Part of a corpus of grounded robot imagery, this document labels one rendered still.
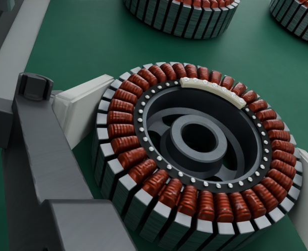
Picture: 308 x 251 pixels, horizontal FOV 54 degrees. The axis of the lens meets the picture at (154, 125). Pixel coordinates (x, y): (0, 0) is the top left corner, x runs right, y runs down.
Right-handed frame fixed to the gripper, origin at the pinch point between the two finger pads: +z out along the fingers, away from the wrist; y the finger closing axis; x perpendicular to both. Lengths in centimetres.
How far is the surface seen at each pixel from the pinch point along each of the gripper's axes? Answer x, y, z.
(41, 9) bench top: 3.0, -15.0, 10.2
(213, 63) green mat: 3.9, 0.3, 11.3
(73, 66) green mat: 0.5, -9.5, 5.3
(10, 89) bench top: -1.7, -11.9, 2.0
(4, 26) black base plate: 1.4, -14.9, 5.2
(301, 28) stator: 10.2, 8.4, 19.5
